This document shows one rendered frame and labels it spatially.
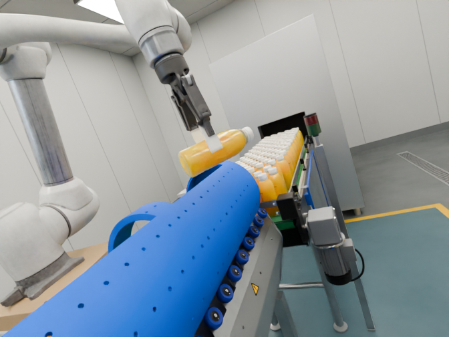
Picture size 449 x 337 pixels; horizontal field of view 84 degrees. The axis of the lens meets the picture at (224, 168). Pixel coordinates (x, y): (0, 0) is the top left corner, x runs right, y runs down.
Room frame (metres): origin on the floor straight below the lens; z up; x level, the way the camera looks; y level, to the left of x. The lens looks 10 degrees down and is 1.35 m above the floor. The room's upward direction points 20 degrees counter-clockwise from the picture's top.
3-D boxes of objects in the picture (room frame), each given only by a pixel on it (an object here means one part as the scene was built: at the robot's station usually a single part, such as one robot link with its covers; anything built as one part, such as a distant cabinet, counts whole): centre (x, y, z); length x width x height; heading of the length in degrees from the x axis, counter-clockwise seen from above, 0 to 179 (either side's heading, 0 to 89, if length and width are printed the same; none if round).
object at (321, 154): (1.21, -0.48, 0.55); 0.04 x 0.04 x 1.10; 65
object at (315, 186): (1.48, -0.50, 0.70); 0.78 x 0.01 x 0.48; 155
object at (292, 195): (0.97, -0.19, 0.95); 0.10 x 0.07 x 0.10; 65
